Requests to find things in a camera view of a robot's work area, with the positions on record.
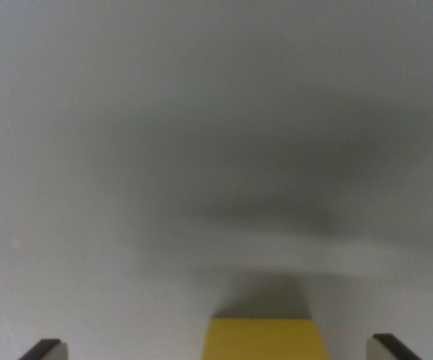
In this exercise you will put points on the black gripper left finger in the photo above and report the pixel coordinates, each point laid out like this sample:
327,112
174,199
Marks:
47,350

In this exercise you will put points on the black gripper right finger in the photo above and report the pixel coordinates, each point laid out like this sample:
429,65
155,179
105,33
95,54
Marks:
386,348

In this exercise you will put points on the yellow cube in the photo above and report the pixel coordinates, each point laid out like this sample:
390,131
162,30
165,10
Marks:
265,341

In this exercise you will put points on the grey plastic bin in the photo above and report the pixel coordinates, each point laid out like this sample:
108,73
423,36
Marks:
186,131

